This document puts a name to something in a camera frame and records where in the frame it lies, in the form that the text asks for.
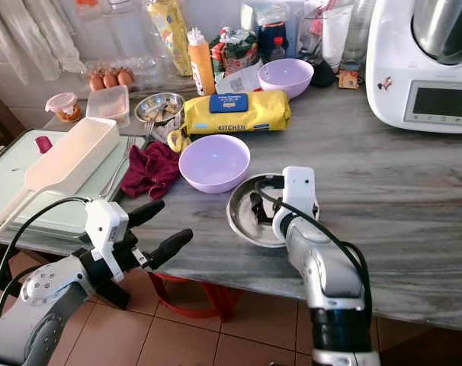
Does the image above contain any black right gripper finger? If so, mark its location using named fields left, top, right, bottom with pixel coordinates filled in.
left=249, top=191, right=274, bottom=225

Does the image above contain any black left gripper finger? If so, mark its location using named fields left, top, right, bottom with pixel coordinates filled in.
left=146, top=227, right=195, bottom=270
left=127, top=199, right=167, bottom=230

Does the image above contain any round steel plate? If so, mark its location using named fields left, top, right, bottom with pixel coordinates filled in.
left=226, top=173, right=289, bottom=249

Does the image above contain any purple plastic bowl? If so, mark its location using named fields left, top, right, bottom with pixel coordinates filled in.
left=178, top=134, right=252, bottom=194
left=258, top=59, right=315, bottom=99

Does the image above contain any dark red cloth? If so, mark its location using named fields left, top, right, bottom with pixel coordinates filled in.
left=120, top=142, right=181, bottom=201

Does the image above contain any steel fork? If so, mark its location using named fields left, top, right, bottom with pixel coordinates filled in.
left=98, top=136, right=148, bottom=201

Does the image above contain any yellow kitchen wipes pack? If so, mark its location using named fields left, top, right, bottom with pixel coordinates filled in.
left=183, top=90, right=293, bottom=136

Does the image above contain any red plastic stool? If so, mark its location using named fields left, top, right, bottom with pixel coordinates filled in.
left=147, top=273, right=236, bottom=323

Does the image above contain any small yellow plastic item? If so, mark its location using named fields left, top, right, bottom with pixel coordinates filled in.
left=167, top=128, right=190, bottom=153

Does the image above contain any white plastic scoop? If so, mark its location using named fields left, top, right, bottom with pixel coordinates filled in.
left=0, top=117, right=121, bottom=236

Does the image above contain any small steel bowl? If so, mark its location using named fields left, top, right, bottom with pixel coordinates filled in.
left=134, top=92, right=185, bottom=124

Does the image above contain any white paper packet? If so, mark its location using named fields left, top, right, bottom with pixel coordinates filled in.
left=214, top=61, right=262, bottom=94

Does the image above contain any clear plastic food box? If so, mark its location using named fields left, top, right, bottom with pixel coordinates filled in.
left=87, top=85, right=131, bottom=123

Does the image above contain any black round object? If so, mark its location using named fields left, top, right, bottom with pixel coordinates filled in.
left=310, top=59, right=336, bottom=88

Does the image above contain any small pink item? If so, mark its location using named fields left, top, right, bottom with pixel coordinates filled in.
left=34, top=135, right=53, bottom=154

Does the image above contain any small wooden house figure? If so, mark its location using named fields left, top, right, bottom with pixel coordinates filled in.
left=336, top=66, right=361, bottom=90

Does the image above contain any small pink lidded cup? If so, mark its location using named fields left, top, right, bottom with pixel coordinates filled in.
left=45, top=92, right=81, bottom=123

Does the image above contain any orange squeeze bottle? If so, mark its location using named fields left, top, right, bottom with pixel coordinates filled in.
left=187, top=28, right=217, bottom=97

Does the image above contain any green and red packet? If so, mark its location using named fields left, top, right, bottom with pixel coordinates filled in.
left=210, top=27, right=261, bottom=75

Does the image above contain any brown egg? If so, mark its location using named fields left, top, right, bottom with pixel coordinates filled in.
left=117, top=68, right=136, bottom=88
left=102, top=70, right=120, bottom=90
left=88, top=72, right=105, bottom=92

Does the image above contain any pale green cutting board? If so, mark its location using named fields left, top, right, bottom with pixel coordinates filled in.
left=0, top=128, right=144, bottom=241

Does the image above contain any dark blue jar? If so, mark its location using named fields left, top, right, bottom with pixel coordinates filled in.
left=256, top=2, right=289, bottom=63

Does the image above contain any clear plastic jug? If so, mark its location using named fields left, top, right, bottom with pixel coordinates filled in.
left=319, top=2, right=355, bottom=73

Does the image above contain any white kitchen appliance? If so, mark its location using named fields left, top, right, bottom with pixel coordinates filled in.
left=365, top=0, right=462, bottom=135

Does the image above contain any yellow food bag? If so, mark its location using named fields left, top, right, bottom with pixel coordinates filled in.
left=146, top=0, right=192, bottom=77

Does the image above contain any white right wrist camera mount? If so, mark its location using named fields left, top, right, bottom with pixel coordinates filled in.
left=281, top=166, right=319, bottom=222

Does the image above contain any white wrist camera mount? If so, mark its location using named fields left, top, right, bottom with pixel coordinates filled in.
left=85, top=198, right=131, bottom=257
left=281, top=166, right=319, bottom=222

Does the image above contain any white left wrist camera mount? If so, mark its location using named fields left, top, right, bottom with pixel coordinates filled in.
left=85, top=198, right=131, bottom=257

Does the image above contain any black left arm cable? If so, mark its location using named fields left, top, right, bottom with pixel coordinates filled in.
left=0, top=197, right=91, bottom=336

